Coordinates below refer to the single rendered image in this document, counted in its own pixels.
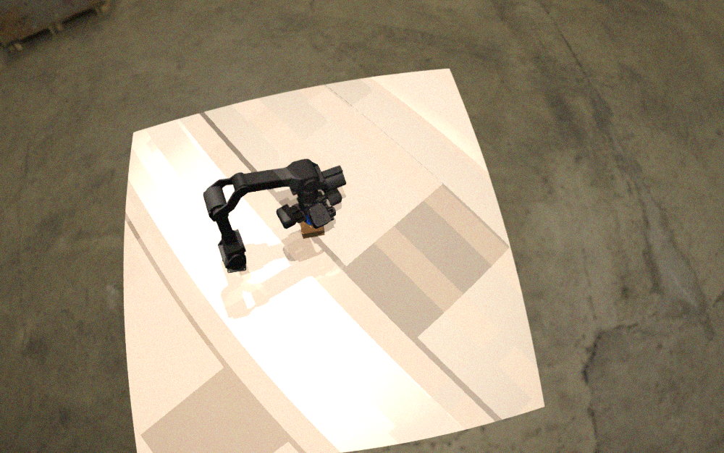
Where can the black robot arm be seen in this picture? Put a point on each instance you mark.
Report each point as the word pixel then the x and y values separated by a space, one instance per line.
pixel 303 177

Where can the brown square block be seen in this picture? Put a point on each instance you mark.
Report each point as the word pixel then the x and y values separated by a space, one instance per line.
pixel 308 230

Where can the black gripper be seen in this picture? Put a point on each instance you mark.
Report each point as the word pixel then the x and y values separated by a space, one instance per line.
pixel 289 216

